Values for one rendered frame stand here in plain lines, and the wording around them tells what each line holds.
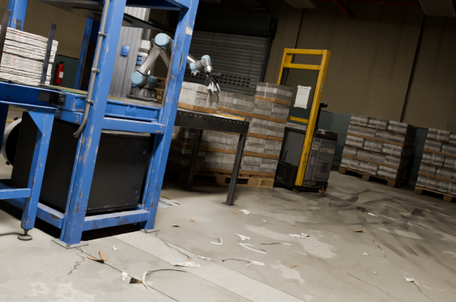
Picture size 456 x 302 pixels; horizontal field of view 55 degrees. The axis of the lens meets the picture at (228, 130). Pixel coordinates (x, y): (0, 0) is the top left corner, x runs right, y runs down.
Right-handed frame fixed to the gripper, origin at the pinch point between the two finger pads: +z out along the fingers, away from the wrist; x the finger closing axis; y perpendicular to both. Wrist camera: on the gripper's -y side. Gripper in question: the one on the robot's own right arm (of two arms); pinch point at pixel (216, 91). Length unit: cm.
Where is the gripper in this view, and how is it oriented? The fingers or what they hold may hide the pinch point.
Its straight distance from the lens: 393.4
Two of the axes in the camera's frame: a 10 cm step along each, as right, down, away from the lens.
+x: -5.2, -0.6, -8.5
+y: -8.2, 3.2, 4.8
